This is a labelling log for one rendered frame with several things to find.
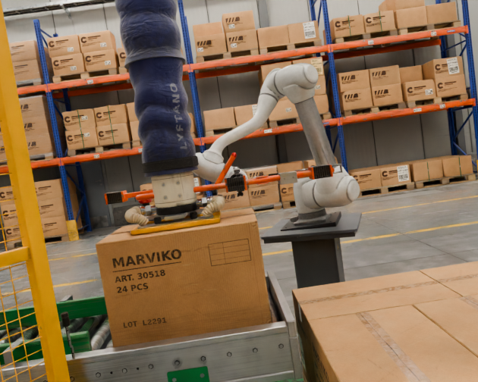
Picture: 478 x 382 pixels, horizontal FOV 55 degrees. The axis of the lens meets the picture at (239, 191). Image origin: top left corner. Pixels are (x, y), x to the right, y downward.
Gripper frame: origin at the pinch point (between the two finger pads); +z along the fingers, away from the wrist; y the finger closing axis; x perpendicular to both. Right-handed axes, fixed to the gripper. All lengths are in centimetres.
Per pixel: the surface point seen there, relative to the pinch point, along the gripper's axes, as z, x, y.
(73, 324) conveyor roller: -18, 83, 54
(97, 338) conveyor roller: 5, 65, 53
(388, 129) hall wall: -836, -372, -28
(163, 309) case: 20, 35, 41
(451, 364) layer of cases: 66, -49, 54
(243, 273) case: 20.5, 3.8, 32.1
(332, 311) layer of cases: 15, -28, 54
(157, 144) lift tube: 10.6, 29.0, -19.7
